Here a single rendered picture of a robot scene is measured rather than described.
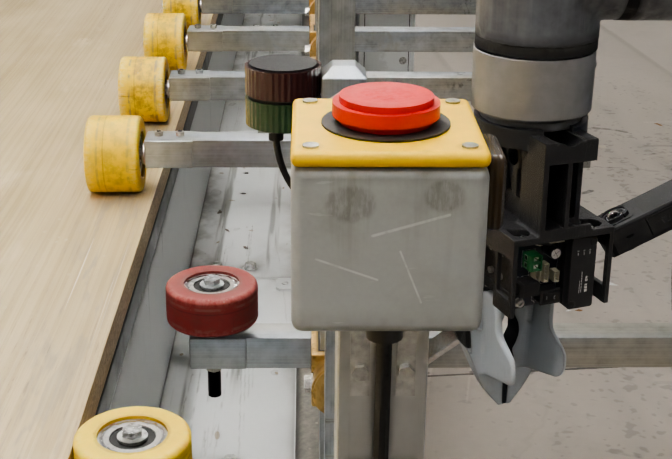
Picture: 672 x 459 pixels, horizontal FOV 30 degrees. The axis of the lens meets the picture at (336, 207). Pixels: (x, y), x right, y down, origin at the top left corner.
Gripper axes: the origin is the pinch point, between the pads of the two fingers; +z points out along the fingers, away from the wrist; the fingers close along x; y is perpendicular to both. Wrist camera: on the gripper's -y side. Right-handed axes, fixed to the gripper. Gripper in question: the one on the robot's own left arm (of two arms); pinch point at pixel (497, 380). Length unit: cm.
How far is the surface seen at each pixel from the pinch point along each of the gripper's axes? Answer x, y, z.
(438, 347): -1.6, -6.2, 0.1
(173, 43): 2, -99, -1
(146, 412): -23.0, -8.6, 2.6
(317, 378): -6.9, -17.5, 7.5
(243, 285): -10.3, -26.9, 2.6
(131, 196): -14, -53, 3
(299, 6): 28, -119, -1
